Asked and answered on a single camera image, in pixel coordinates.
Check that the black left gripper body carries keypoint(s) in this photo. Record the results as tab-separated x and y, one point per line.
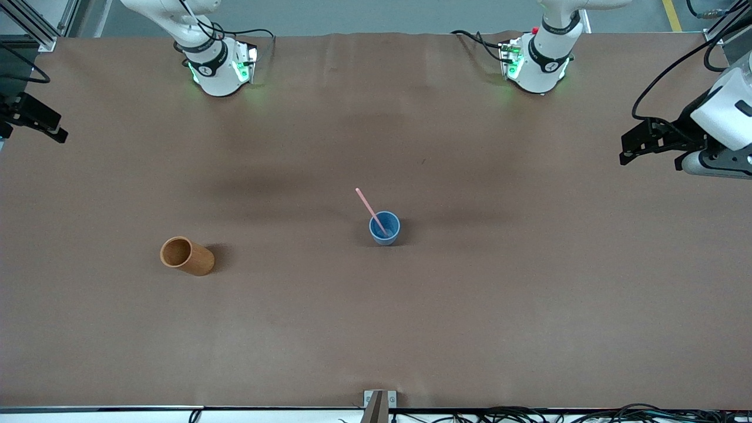
680	130

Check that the blue cup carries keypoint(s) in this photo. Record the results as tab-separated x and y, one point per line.
385	234

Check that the pink chopstick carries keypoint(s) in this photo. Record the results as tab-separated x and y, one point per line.
369	207

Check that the brown table cover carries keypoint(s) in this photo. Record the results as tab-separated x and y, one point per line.
376	305

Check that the aluminium frame profile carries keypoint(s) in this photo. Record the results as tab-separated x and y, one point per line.
734	50
35	26

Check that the orange cylindrical cup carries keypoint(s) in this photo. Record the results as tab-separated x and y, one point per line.
197	261

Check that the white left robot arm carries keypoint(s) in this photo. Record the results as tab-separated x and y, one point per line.
546	56

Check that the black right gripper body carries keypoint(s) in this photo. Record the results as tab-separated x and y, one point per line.
19	107

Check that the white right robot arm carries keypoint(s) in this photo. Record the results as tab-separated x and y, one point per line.
214	70

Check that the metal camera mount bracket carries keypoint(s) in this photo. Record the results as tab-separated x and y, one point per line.
379	402

